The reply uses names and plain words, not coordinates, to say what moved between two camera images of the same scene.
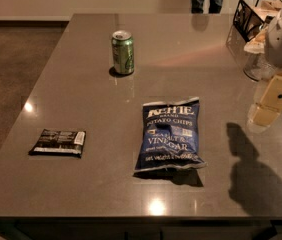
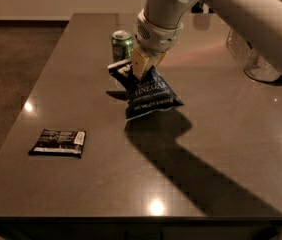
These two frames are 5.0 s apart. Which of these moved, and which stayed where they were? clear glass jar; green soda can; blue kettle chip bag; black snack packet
Moved: blue kettle chip bag
Stayed: green soda can; black snack packet; clear glass jar
